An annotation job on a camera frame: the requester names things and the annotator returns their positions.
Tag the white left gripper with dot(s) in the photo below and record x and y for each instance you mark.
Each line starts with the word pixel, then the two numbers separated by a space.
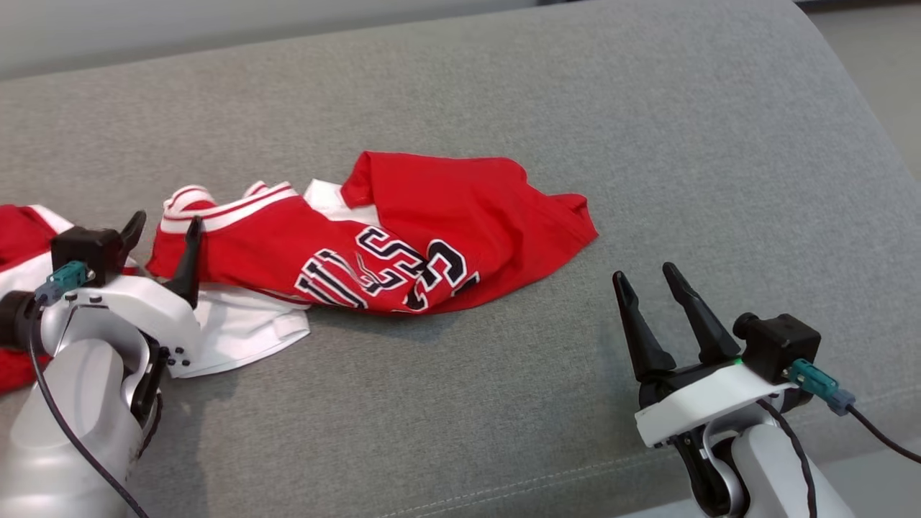
pixel 144 306

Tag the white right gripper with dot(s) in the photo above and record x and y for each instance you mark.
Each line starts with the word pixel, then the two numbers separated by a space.
pixel 712 396

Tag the red shorts with black print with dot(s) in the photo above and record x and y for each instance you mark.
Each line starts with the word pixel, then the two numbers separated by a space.
pixel 446 208

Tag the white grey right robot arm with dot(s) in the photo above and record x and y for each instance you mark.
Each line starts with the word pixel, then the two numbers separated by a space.
pixel 766 471

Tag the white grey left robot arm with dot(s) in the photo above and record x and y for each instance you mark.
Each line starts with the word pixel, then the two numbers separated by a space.
pixel 65 439

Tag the red jersey with white trim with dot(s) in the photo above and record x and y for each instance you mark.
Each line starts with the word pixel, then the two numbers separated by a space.
pixel 21 237

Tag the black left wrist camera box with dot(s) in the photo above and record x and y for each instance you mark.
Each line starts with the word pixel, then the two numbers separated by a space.
pixel 86 248

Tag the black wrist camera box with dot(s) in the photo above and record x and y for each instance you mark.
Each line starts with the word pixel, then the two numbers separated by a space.
pixel 86 248
pixel 781 345

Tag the teal left camera connector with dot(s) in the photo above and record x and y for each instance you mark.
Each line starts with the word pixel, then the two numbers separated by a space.
pixel 66 277

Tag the teal camera connector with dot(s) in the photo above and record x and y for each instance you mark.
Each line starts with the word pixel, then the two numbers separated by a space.
pixel 817 381
pixel 66 277

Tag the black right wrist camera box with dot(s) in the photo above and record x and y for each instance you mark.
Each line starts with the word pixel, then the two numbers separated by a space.
pixel 781 345

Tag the teal right camera connector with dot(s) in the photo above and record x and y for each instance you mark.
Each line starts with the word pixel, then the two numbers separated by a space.
pixel 817 381

